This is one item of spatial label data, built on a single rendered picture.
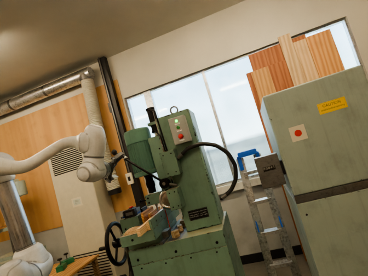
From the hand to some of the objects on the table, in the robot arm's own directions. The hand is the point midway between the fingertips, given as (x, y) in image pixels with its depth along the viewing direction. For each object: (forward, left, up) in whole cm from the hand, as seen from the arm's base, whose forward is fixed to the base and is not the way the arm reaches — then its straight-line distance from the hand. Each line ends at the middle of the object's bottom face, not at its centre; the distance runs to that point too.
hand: (120, 166), depth 169 cm
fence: (+20, 0, -41) cm, 45 cm away
